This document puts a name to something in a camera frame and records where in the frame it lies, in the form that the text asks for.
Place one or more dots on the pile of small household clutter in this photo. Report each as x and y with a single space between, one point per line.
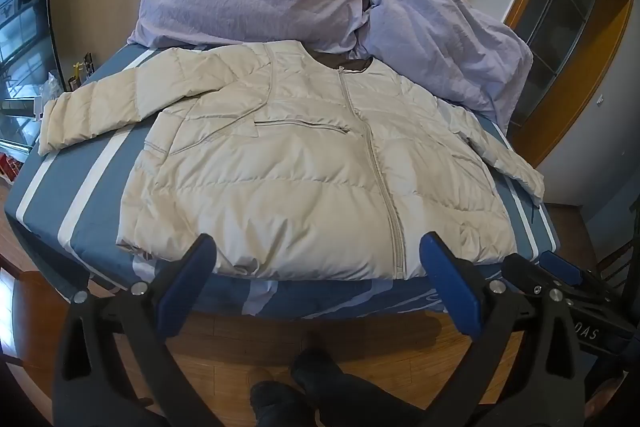
80 69

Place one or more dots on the wooden framed window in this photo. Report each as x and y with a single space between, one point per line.
555 17

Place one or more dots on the person's dark trousers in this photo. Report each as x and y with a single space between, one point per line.
345 387

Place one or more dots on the cream puffer jacket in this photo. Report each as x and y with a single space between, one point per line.
300 177

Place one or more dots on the blue white striped bed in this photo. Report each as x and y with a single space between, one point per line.
85 187

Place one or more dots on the black framed glass screen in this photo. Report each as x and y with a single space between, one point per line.
27 32

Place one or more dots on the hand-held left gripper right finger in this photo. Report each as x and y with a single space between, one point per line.
450 292

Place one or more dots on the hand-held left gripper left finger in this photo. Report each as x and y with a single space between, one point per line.
184 289

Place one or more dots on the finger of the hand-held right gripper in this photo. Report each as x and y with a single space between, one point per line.
560 266
525 272

